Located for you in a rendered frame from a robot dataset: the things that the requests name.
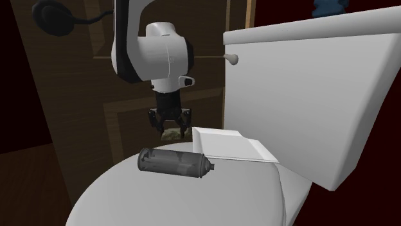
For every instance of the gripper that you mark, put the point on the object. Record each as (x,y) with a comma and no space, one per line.
(168,105)

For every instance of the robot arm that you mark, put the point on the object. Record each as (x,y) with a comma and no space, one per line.
(156,53)

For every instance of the green brown mottled block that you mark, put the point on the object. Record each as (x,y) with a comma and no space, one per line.
(171,132)

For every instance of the grey spray can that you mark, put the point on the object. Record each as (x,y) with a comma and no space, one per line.
(169,162)

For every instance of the white square tray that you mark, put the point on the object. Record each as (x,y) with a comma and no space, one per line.
(225,145)

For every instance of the white toilet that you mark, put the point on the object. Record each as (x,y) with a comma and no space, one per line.
(194,200)

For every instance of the brown wooden door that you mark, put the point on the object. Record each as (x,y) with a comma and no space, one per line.
(78,94)

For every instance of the blue figure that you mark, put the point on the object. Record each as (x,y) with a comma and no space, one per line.
(329,8)

